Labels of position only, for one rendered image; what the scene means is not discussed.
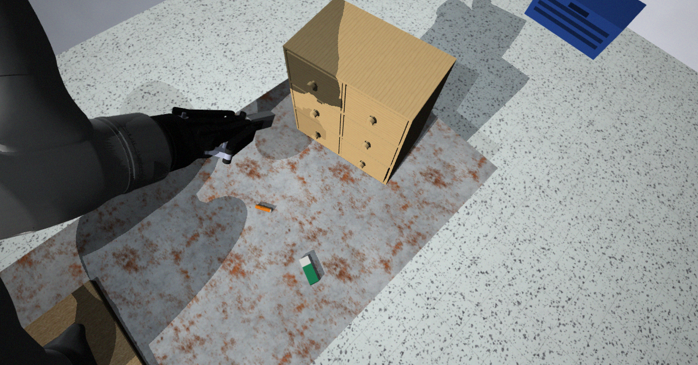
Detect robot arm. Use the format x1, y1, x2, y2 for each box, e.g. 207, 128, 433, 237
0, 0, 172, 365

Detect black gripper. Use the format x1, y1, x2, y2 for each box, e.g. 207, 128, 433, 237
150, 107, 275, 172

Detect orange aaa battery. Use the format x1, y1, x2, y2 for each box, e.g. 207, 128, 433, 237
255, 205, 272, 213

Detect small wooden chest of drawers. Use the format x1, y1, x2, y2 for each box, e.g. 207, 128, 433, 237
283, 0, 457, 185

